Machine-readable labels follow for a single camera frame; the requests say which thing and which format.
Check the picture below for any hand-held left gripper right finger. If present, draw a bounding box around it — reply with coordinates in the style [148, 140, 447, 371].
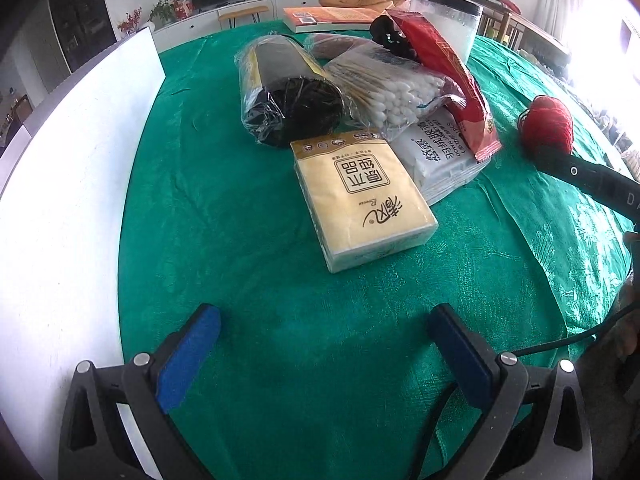
[428, 303, 594, 480]

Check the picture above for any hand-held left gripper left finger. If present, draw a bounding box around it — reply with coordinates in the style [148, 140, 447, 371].
[58, 303, 222, 480]

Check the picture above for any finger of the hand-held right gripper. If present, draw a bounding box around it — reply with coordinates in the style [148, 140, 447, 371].
[530, 142, 608, 196]

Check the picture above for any red yarn ball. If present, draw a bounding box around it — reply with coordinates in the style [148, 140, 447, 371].
[517, 95, 574, 157]

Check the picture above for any white wet wipes pack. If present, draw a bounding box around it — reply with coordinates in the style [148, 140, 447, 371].
[395, 110, 483, 206]

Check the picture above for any yellow tissue pack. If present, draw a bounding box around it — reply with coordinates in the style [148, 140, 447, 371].
[290, 130, 439, 274]

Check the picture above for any pink floral cloth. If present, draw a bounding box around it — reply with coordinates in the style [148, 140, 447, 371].
[306, 34, 371, 61]

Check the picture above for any green tablecloth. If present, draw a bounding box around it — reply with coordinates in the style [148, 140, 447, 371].
[119, 20, 636, 480]

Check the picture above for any red snack packet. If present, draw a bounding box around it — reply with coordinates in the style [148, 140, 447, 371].
[387, 9, 503, 162]

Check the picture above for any wooden chair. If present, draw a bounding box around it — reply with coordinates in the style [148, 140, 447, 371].
[480, 0, 526, 46]

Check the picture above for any clear jar with black lid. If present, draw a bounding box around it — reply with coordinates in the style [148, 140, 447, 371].
[411, 0, 485, 66]

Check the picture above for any cotton swab bag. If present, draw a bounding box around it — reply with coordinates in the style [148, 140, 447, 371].
[305, 35, 468, 141]

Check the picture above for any white board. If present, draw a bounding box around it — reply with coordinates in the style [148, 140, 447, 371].
[0, 26, 167, 466]

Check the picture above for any orange book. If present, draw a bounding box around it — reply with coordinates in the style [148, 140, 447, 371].
[282, 6, 393, 34]

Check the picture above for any black trash bag roll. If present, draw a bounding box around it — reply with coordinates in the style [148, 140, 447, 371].
[235, 35, 351, 150]

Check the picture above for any white television cabinet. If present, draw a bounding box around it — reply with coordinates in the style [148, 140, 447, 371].
[150, 0, 326, 53]

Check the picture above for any red flower arrangement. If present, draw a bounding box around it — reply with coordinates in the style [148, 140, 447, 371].
[117, 7, 143, 36]

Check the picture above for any leafy green potted plant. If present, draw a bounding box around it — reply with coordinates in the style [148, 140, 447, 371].
[149, 0, 176, 23]

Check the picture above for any wooden stool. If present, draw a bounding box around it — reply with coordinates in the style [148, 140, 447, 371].
[217, 4, 269, 28]

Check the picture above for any dark display shelf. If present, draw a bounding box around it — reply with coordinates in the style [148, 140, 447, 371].
[47, 0, 116, 73]

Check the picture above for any black cable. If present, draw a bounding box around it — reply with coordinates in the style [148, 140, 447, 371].
[420, 302, 640, 441]

